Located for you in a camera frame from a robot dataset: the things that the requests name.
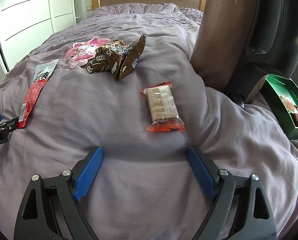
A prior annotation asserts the pink striped candy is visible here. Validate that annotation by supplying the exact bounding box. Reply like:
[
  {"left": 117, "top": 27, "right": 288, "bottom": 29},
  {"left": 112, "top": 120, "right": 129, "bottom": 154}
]
[{"left": 279, "top": 94, "right": 298, "bottom": 112}]

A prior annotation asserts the long red and white packet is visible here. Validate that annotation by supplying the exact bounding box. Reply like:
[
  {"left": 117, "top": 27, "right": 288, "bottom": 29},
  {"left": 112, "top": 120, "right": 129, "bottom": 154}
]
[{"left": 17, "top": 59, "right": 60, "bottom": 129}]

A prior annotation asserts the purple pillow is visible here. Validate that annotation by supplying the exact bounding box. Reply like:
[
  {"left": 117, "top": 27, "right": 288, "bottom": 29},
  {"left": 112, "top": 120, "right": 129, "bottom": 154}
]
[
  {"left": 92, "top": 4, "right": 149, "bottom": 18},
  {"left": 144, "top": 3, "right": 204, "bottom": 15}
]

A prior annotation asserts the red wafer packet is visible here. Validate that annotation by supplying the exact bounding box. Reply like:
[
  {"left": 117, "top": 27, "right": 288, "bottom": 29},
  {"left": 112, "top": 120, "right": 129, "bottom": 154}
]
[{"left": 140, "top": 81, "right": 185, "bottom": 132}]

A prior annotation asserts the brown oat-print snack packet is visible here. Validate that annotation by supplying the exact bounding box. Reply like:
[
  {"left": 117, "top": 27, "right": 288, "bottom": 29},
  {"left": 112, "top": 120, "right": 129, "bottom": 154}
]
[{"left": 86, "top": 39, "right": 129, "bottom": 74}]

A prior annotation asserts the dark brown snack packet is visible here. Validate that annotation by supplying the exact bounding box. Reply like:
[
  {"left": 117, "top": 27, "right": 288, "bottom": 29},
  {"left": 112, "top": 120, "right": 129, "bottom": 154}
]
[{"left": 115, "top": 33, "right": 147, "bottom": 82}]

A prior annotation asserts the pink cartoon snack packet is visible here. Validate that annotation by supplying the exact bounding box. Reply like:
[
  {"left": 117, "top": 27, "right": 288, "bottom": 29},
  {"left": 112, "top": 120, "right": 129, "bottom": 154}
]
[{"left": 64, "top": 37, "right": 111, "bottom": 68}]

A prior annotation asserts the white wardrobe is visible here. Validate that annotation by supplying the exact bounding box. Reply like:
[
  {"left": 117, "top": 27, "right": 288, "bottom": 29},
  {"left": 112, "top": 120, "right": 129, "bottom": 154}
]
[{"left": 0, "top": 0, "right": 77, "bottom": 73}]

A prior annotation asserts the green cardboard box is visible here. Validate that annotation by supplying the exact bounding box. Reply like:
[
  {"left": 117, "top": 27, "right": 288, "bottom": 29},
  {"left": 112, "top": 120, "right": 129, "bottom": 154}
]
[{"left": 260, "top": 74, "right": 298, "bottom": 140}]

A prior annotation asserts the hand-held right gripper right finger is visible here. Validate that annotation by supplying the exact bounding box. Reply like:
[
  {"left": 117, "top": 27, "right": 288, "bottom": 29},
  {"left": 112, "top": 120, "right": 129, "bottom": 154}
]
[{"left": 188, "top": 145, "right": 277, "bottom": 240}]

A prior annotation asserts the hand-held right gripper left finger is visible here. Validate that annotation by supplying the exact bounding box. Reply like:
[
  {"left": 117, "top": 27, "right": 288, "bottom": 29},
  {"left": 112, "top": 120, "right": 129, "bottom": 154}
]
[{"left": 14, "top": 145, "right": 104, "bottom": 240}]

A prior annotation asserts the black and bronze electric kettle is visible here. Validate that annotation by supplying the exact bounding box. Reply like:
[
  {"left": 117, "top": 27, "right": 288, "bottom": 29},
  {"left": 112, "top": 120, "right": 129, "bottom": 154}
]
[{"left": 189, "top": 0, "right": 298, "bottom": 109}]

